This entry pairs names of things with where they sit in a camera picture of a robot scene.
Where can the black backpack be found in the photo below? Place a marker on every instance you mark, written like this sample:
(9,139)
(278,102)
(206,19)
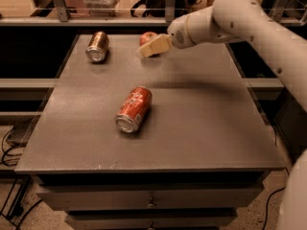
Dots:
(157,8)

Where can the grey side shelf rail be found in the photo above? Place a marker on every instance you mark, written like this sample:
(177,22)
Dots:
(24,91)

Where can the brown soda can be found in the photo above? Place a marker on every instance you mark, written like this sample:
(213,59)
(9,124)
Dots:
(97,47)

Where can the lower cabinet drawer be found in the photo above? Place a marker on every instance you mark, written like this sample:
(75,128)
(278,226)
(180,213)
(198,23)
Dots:
(182,219)

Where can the upper cabinet drawer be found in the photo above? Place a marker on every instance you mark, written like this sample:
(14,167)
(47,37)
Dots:
(146,197)

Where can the cabinet drawer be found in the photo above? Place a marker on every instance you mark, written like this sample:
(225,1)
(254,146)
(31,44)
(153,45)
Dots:
(182,219)
(146,197)

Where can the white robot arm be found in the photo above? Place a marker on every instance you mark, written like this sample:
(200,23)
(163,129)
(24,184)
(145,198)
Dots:
(283,51)

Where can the grey metal railing shelf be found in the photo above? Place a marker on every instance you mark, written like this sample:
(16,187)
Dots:
(74,13)

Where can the grey drawer cabinet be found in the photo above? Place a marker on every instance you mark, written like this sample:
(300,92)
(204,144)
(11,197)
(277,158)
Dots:
(202,128)

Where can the red soda can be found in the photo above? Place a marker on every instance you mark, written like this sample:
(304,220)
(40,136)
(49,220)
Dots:
(134,109)

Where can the red apple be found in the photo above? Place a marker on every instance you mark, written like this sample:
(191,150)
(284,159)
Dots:
(146,37)

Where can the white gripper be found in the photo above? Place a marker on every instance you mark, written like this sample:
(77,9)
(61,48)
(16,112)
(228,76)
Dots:
(177,31)

